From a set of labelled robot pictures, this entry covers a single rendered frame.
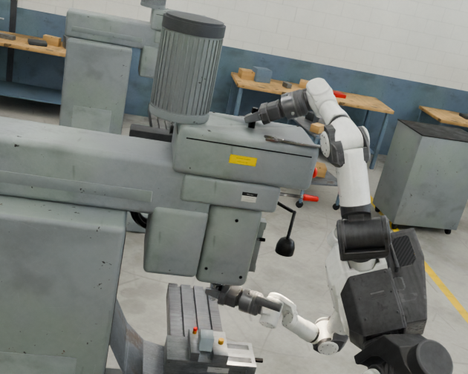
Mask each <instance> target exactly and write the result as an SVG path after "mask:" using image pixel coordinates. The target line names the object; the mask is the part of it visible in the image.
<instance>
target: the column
mask: <svg viewBox="0 0 468 374"><path fill-rule="evenodd" d="M127 214H128V211H123V210H117V209H107V208H100V207H94V206H84V205H77V204H71V203H61V202H54V201H48V200H37V199H31V198H25V197H14V196H8V195H3V194H0V374H105V368H106V363H107V357H108V348H109V342H110V338H111V328H112V324H113V318H114V309H115V304H116V298H117V289H118V283H119V279H120V270H121V264H122V259H123V250H124V244H125V239H126V221H127Z"/></svg>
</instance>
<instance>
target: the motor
mask: <svg viewBox="0 0 468 374"><path fill-rule="evenodd" d="M225 30H226V26H225V25H224V23H223V22H221V21H219V20H216V19H211V18H209V17H206V16H199V15H195V14H191V13H183V12H178V11H166V13H164V14H163V20H162V28H161V32H160V41H159V45H158V51H157V60H156V65H155V74H154V79H153V85H152V94H151V99H150V103H149V111H150V112H151V113H152V114H153V115H155V116H156V117H159V118H161V119H164V120H167V121H170V122H176V123H182V124H189V125H197V124H203V123H205V122H207V121H208V119H209V111H210V107H211V103H212V95H213V91H214V87H215V80H216V76H217V72H218V65H219V60H220V56H221V49H222V45H223V40H224V34H225Z"/></svg>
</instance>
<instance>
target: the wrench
mask: <svg viewBox="0 0 468 374"><path fill-rule="evenodd" d="M264 138H266V139H265V140H266V141H271V142H286V143H290V144H295V145H303V146H308V147H313V148H321V145H316V144H311V143H306V142H298V141H293V140H285V139H280V138H277V137H273V136H268V135H264Z"/></svg>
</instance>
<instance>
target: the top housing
mask: <svg viewBox="0 0 468 374"><path fill-rule="evenodd" d="M248 125H249V123H245V121H244V118H243V117H238V116H233V115H229V114H220V113H216V112H214V111H213V112H209V119H208V121H207V122H205V123H203V124H197V125H189V124H182V123H176V122H175V125H174V130H173V135H172V156H173V169H174V170H175V171H176V172H180V173H185V174H195V175H201V176H206V177H216V178H221V179H227V180H237V181H242V182H248V183H258V184H263V185H269V186H278V187H283V188H293V189H298V190H307V189H308V188H309V187H310V185H311V180H312V177H313V172H314V169H315V166H316V161H317V158H318V155H319V149H318V148H313V147H308V146H303V145H295V144H290V143H286V142H271V141H266V140H265V139H266V138H264V135H268V136H273V137H277V138H280V139H285V140H293V141H298V142H306V143H311V144H314V143H313V141H312V140H311V138H310V137H309V136H308V135H307V134H306V132H305V131H304V129H303V128H302V127H299V126H298V125H287V124H282V123H277V122H270V123H268V124H266V125H263V123H262V121H257V122H256V124H255V128H248Z"/></svg>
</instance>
